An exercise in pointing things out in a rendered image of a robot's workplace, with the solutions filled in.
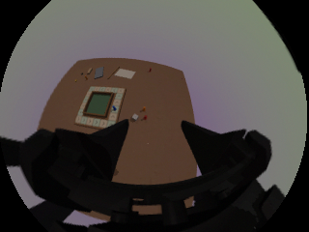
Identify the beige game board with arrow squares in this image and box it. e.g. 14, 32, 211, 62
74, 86, 125, 129

